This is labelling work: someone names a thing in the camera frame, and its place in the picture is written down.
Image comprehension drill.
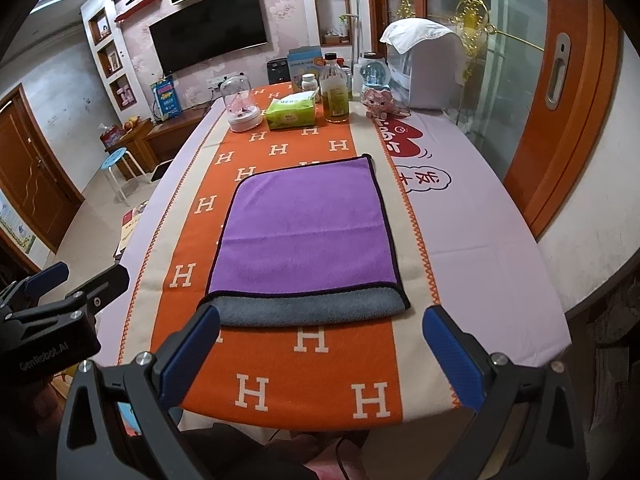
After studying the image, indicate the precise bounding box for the purple and grey towel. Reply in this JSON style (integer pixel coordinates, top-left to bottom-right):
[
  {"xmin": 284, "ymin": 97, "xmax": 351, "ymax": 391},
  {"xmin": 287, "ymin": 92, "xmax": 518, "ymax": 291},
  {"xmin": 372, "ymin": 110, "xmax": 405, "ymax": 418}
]
[{"xmin": 201, "ymin": 154, "xmax": 411, "ymax": 328}]

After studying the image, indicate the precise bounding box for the brown wooden door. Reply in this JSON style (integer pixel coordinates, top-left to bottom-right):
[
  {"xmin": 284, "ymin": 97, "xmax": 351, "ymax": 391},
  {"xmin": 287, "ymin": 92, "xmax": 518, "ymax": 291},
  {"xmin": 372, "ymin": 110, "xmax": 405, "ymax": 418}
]
[{"xmin": 0, "ymin": 84, "xmax": 84, "ymax": 252}]

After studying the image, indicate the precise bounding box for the blue round stool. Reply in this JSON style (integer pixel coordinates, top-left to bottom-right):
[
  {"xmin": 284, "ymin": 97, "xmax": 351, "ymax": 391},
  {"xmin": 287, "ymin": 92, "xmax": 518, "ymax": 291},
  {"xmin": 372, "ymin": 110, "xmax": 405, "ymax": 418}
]
[{"xmin": 100, "ymin": 146, "xmax": 151, "ymax": 207}]

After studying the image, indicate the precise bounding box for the red gift box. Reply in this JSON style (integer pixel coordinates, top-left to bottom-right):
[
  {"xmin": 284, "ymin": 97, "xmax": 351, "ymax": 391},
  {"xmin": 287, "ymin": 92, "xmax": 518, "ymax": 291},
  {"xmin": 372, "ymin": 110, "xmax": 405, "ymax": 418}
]
[{"xmin": 99, "ymin": 124, "xmax": 125, "ymax": 148}]

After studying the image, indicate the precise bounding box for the wooden tv cabinet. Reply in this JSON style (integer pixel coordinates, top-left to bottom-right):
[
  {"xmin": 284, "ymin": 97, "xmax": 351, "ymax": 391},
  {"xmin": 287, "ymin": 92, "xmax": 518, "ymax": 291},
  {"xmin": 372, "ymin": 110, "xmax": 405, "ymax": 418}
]
[{"xmin": 105, "ymin": 104, "xmax": 208, "ymax": 174}]

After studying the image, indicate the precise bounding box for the blue standing sign board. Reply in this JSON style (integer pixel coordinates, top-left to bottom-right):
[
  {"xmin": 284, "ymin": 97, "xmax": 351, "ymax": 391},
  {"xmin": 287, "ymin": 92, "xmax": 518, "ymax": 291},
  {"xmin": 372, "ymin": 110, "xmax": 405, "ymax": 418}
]
[{"xmin": 150, "ymin": 76, "xmax": 182, "ymax": 122}]

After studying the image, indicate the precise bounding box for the glass dome on white base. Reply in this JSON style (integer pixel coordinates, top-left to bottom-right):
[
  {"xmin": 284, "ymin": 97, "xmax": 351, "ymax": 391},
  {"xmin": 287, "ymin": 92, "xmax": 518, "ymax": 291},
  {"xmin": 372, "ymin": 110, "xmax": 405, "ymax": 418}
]
[{"xmin": 219, "ymin": 73, "xmax": 262, "ymax": 133}]

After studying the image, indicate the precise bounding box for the green tissue pack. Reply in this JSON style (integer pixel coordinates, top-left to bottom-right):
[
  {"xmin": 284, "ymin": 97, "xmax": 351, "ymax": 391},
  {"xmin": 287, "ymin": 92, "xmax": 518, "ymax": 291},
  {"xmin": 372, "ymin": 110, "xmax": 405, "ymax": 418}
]
[{"xmin": 264, "ymin": 91, "xmax": 316, "ymax": 130}]

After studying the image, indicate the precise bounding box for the small black speaker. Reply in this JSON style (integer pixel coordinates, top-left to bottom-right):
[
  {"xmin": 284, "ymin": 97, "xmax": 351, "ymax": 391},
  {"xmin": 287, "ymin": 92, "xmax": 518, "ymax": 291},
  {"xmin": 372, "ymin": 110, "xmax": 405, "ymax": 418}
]
[{"xmin": 266, "ymin": 58, "xmax": 291, "ymax": 84}]

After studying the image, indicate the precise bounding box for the small white pill bottle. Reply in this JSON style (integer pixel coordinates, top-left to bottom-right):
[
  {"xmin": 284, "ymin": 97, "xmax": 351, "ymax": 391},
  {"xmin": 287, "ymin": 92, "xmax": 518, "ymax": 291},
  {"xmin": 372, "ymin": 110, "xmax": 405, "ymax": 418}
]
[{"xmin": 300, "ymin": 73, "xmax": 319, "ymax": 93}]

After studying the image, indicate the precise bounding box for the black flat screen television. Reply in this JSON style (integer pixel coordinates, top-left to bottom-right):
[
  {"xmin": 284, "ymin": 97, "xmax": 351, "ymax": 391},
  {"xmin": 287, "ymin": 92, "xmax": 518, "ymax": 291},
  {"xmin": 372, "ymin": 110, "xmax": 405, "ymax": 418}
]
[{"xmin": 150, "ymin": 0, "xmax": 268, "ymax": 75}]

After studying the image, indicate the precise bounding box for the blue and white carton box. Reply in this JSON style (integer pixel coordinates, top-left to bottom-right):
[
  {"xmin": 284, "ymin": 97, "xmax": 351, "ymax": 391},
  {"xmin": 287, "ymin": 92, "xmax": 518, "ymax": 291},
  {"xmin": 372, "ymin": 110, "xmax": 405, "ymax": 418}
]
[{"xmin": 286, "ymin": 46, "xmax": 324, "ymax": 92}]

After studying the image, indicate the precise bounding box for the glass bottle with yellow liquid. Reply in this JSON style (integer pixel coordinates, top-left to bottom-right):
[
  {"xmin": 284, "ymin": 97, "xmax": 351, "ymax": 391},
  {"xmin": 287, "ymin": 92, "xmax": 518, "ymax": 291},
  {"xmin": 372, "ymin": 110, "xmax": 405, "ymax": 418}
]
[{"xmin": 320, "ymin": 52, "xmax": 349, "ymax": 124}]

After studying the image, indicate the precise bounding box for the pink plush toy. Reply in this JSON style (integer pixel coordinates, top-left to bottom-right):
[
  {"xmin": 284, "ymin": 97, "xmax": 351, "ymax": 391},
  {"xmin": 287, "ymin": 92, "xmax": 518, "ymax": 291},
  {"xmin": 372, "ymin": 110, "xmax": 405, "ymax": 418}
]
[{"xmin": 360, "ymin": 87, "xmax": 411, "ymax": 122}]

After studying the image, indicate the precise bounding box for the snow globe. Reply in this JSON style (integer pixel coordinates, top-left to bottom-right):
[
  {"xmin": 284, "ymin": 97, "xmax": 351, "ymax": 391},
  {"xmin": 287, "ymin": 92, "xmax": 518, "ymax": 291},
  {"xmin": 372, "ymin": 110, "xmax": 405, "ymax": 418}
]
[{"xmin": 358, "ymin": 52, "xmax": 390, "ymax": 90}]

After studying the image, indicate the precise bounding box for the white appliance with cloth cover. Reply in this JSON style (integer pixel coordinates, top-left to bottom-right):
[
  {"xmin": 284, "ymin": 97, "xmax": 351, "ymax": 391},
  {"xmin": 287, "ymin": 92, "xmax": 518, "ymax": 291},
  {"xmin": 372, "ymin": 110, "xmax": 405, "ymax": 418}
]
[{"xmin": 381, "ymin": 18, "xmax": 466, "ymax": 110}]

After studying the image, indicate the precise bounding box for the orange sliding door frame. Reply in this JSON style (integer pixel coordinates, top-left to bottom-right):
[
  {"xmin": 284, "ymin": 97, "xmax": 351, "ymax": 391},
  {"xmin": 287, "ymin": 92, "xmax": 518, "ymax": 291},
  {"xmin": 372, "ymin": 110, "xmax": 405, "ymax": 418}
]
[{"xmin": 503, "ymin": 0, "xmax": 622, "ymax": 237}]

